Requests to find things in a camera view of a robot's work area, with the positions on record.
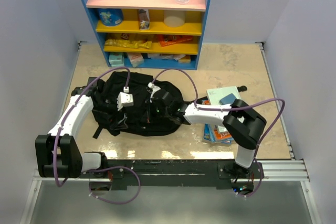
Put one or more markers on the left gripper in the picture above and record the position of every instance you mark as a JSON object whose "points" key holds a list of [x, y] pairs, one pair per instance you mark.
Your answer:
{"points": [[113, 116]]}

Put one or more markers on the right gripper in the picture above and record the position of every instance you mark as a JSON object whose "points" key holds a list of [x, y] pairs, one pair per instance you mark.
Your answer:
{"points": [[153, 103]]}

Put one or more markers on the black backpack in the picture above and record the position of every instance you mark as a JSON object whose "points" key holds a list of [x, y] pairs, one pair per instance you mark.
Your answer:
{"points": [[141, 118]]}

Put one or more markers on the blue wallet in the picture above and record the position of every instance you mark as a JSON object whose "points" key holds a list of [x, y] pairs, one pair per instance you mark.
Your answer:
{"points": [[228, 99]]}

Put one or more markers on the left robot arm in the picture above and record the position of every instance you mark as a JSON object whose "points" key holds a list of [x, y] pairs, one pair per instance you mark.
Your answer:
{"points": [[57, 153]]}

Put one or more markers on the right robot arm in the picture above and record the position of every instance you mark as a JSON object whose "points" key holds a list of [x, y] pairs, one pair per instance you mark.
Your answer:
{"points": [[243, 123]]}

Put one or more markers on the teal tissue pack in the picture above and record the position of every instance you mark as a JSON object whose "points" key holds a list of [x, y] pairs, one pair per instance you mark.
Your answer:
{"points": [[116, 59]]}

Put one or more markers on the yellow soap pack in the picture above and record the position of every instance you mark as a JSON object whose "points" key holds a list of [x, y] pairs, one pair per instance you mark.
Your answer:
{"points": [[185, 59]]}

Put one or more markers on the pink tissue pack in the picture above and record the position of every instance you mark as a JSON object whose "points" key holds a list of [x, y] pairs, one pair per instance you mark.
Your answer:
{"points": [[135, 58]]}

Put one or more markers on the yellow chips bag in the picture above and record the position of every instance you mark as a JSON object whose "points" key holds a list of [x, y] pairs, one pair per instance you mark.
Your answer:
{"points": [[127, 40]]}

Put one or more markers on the white wrapped packs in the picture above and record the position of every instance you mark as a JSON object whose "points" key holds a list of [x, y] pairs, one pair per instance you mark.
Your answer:
{"points": [[176, 57]]}

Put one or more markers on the grey-green notebook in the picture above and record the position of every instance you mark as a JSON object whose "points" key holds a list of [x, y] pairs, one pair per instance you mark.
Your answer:
{"points": [[214, 95]]}

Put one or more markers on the blue children's book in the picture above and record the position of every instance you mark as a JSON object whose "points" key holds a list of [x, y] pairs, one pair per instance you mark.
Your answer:
{"points": [[208, 133]]}

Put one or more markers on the orange snack box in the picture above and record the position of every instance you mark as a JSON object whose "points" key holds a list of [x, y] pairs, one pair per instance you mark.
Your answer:
{"points": [[167, 40]]}

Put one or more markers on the blue shelf unit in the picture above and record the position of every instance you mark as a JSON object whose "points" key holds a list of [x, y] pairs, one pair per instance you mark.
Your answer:
{"points": [[165, 33]]}

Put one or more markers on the white round container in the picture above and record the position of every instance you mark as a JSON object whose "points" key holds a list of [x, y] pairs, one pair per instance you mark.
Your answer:
{"points": [[174, 18]]}

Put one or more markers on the small carton box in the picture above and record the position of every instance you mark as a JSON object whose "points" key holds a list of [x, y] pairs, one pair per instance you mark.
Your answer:
{"points": [[144, 19]]}

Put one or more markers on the blue round can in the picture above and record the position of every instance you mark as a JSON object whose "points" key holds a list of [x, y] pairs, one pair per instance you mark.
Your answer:
{"points": [[110, 16]]}

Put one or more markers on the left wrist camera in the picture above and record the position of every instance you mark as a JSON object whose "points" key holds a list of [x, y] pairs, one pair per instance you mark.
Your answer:
{"points": [[124, 99]]}

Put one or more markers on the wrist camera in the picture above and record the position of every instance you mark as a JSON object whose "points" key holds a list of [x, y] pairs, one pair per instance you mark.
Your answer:
{"points": [[152, 89], [124, 99]]}

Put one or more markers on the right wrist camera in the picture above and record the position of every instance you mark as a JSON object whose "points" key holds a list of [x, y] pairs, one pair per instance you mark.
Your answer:
{"points": [[152, 89]]}

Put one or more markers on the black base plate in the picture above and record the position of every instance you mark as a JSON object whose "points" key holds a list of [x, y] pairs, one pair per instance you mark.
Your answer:
{"points": [[218, 173]]}

